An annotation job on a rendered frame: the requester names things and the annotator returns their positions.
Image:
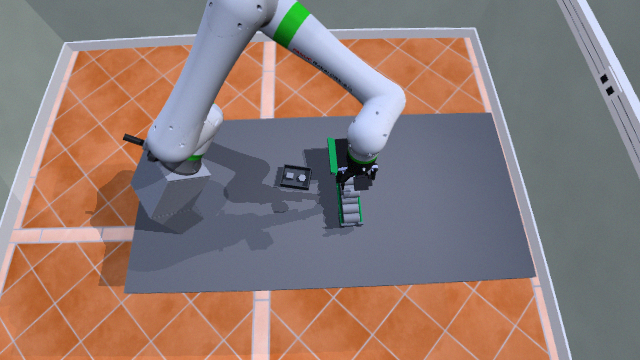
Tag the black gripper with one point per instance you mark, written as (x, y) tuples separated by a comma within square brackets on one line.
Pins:
[(350, 172)]

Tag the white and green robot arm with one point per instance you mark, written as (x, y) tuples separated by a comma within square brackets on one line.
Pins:
[(175, 138)]

